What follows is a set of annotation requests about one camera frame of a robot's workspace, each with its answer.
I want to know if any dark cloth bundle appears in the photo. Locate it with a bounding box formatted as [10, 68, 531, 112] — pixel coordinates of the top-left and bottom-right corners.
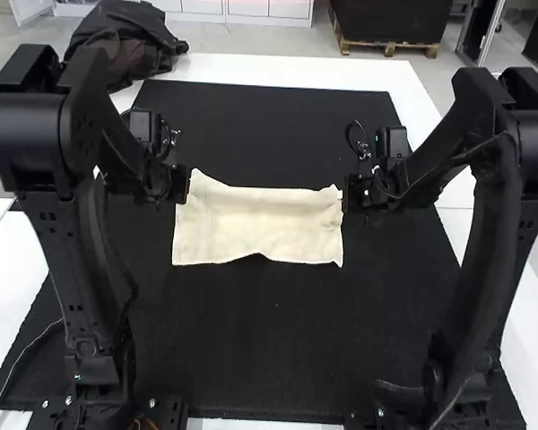
[64, 0, 191, 92]

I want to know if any black crate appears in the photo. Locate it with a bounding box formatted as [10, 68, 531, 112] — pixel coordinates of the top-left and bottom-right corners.
[329, 0, 455, 45]

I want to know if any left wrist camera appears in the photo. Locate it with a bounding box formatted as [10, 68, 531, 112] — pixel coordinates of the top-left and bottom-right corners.
[127, 107, 163, 145]

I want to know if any black mat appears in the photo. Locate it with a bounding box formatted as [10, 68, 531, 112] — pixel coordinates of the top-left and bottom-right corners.
[0, 79, 529, 430]

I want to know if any black cable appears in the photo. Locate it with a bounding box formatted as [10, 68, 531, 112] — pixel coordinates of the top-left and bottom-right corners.
[159, 116, 184, 151]
[345, 119, 374, 163]

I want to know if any pale towel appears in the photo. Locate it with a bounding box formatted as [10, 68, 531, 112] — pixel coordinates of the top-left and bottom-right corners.
[171, 167, 345, 270]

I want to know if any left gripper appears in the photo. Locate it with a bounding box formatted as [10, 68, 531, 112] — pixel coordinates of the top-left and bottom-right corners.
[138, 163, 193, 205]

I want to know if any grey cupboard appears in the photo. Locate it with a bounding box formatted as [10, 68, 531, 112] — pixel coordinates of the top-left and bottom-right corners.
[8, 0, 316, 27]

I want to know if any wooden pallet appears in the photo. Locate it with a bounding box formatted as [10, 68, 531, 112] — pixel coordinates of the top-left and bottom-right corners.
[328, 6, 442, 60]

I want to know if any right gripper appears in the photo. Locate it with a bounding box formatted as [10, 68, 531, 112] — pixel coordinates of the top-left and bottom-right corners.
[342, 171, 387, 214]

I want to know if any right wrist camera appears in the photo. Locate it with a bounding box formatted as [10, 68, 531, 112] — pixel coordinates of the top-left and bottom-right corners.
[373, 125, 409, 159]

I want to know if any metal frame cart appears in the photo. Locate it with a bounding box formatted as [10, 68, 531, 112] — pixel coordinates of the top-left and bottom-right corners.
[454, 0, 507, 67]

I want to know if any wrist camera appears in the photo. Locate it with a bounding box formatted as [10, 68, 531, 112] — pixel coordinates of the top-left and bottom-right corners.
[373, 125, 409, 159]
[127, 107, 163, 145]

